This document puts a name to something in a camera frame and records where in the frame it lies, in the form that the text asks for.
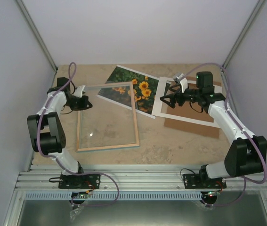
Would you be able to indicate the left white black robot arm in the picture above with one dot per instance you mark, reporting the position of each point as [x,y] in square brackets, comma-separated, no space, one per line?
[46,132]

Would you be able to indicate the wrist white camera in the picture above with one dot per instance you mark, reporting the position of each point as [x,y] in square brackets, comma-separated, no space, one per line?
[79,91]
[181,83]

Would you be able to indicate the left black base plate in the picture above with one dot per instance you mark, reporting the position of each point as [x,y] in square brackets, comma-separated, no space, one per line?
[91,181]

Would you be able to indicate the crumpled clear plastic bag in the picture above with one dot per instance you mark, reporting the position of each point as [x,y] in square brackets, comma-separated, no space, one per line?
[76,210]

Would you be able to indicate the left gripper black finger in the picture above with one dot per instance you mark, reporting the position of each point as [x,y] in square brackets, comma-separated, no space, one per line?
[87,105]
[85,98]

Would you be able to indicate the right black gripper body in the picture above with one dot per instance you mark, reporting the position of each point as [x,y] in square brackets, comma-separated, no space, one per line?
[178,95]

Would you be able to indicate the left controller circuit board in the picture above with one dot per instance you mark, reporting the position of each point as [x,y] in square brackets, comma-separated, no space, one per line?
[81,195]

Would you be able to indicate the sunflower photo print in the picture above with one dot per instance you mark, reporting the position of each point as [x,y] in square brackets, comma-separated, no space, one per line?
[144,89]

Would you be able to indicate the white paper mat border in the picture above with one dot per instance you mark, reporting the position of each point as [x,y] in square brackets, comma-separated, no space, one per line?
[157,107]

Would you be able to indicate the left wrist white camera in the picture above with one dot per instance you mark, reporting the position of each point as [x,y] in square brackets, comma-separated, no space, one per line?
[79,91]

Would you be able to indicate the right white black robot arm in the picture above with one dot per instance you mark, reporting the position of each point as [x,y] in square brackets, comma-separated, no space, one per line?
[247,152]

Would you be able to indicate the controller circuit board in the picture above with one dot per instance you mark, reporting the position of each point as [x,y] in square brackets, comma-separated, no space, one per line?
[212,193]
[81,195]

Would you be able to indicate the grey slotted cable duct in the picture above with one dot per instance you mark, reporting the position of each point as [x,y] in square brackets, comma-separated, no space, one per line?
[122,196]

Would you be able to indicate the right aluminium corner post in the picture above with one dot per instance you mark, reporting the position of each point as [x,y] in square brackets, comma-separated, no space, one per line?
[247,26]

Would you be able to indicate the aluminium corner post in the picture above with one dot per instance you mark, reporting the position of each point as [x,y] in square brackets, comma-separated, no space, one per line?
[27,17]
[247,26]

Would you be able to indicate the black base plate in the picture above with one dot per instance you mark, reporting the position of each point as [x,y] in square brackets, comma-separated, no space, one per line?
[194,181]
[91,181]

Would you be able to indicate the aluminium rail platform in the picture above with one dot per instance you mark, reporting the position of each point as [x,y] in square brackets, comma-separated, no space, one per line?
[141,177]

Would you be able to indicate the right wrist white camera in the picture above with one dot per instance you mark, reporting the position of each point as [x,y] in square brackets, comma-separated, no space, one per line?
[181,83]

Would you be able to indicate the right controller circuit board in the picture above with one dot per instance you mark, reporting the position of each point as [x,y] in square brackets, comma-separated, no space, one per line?
[212,193]

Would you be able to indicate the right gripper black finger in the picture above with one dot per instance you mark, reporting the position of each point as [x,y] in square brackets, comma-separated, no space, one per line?
[170,96]
[170,101]

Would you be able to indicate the brown cardboard backing board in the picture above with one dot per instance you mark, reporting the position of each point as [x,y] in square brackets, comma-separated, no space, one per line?
[191,113]

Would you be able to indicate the left aluminium corner post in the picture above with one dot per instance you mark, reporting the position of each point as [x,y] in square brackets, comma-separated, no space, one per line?
[27,17]

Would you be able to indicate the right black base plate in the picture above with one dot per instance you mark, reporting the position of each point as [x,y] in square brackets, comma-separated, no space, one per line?
[194,181]

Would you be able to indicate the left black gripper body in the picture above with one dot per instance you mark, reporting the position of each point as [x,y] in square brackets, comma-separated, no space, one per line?
[75,105]

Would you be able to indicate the wooden picture frame with glass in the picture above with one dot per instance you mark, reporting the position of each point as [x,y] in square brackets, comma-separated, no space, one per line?
[111,123]

